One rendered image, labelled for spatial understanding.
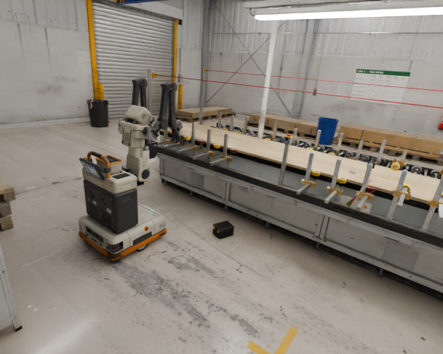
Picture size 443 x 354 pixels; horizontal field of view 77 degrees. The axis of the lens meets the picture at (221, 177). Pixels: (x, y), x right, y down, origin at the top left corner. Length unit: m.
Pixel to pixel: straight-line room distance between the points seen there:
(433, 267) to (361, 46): 7.79
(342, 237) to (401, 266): 0.56
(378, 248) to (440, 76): 7.13
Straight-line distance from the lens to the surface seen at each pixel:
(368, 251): 3.21
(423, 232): 2.75
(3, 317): 2.47
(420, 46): 9.80
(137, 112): 2.78
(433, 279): 3.25
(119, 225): 2.73
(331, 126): 8.35
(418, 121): 9.75
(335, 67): 10.10
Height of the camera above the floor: 1.78
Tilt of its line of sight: 21 degrees down
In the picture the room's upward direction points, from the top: 5 degrees clockwise
